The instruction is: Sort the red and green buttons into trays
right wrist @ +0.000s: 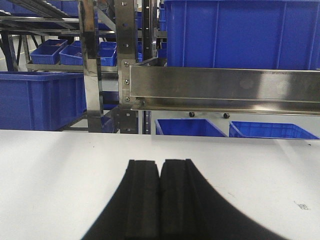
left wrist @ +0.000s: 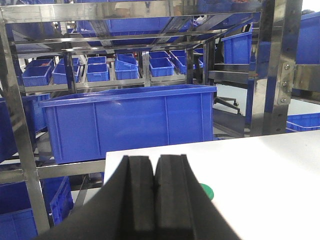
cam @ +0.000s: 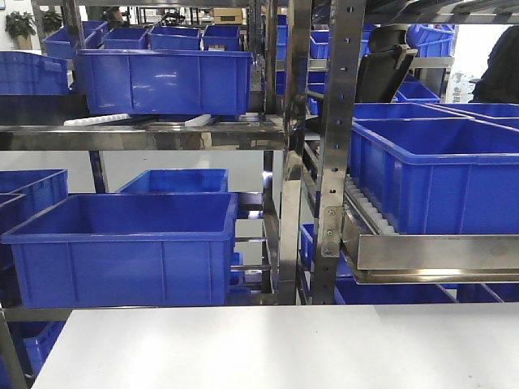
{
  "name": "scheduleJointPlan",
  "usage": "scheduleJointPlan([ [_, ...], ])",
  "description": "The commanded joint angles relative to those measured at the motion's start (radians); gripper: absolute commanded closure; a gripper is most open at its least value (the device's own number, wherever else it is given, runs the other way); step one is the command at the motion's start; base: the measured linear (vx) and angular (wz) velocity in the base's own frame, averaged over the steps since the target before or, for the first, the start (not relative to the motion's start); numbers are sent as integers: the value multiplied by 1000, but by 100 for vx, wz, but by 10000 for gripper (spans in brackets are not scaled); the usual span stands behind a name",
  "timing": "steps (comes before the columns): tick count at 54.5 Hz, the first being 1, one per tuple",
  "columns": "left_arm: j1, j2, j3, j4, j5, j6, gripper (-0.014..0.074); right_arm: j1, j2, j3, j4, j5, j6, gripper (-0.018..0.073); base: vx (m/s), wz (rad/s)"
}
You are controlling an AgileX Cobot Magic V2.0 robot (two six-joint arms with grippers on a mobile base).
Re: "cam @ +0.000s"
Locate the blue bin behind lower left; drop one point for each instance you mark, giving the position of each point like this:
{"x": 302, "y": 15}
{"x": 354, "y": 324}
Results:
{"x": 153, "y": 181}

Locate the blue bin upper shelf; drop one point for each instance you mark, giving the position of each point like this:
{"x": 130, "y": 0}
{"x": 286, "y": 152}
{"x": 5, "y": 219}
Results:
{"x": 164, "y": 82}

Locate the black office chair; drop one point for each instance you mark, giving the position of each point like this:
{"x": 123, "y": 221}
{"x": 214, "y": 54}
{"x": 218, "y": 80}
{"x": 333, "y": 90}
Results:
{"x": 382, "y": 71}

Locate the large blue bin right shelf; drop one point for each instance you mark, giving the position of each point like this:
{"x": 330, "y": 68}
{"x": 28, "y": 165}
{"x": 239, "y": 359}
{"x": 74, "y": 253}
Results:
{"x": 438, "y": 176}

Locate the blue bin far left upper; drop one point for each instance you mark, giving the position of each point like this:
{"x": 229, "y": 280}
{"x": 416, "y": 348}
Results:
{"x": 33, "y": 74}

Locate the potted green plant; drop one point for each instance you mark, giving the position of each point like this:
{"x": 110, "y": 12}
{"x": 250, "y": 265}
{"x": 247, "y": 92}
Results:
{"x": 20, "y": 27}

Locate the steel shelving rack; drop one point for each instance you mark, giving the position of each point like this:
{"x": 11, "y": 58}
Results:
{"x": 297, "y": 337}

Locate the large blue bin lower left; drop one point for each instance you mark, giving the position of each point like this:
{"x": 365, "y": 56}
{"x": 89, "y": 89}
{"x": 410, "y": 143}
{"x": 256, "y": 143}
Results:
{"x": 98, "y": 250}

